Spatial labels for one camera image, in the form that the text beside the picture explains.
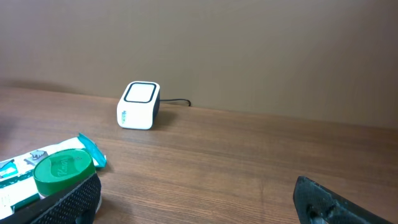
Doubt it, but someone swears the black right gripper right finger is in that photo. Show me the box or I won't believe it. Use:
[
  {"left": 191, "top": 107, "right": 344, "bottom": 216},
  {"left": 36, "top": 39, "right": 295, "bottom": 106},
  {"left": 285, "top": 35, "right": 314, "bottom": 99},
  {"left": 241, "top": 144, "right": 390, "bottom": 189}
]
[{"left": 293, "top": 176, "right": 392, "bottom": 224}]

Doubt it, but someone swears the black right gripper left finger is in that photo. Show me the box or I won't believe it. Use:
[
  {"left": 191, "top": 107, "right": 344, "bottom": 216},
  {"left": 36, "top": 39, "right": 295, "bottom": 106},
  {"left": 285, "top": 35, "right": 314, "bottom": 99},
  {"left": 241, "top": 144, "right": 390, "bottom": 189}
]
[{"left": 1, "top": 174, "right": 101, "bottom": 224}]

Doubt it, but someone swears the green gloves packet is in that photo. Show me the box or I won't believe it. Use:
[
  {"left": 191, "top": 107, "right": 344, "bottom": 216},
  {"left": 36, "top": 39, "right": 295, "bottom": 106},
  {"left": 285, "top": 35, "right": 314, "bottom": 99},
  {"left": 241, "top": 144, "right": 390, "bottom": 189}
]
[{"left": 1, "top": 133, "right": 107, "bottom": 219}]

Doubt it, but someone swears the green lid jar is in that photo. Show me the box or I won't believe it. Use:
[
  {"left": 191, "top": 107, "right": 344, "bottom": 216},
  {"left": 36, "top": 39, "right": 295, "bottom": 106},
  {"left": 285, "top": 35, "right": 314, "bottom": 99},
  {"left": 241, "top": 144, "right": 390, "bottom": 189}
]
[{"left": 33, "top": 149, "right": 96, "bottom": 199}]

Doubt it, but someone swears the white barcode scanner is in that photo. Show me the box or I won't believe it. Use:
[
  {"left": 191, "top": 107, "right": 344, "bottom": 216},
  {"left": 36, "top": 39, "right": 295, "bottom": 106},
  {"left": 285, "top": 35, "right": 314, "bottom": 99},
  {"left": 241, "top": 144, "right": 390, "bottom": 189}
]
[{"left": 116, "top": 81, "right": 160, "bottom": 130}]

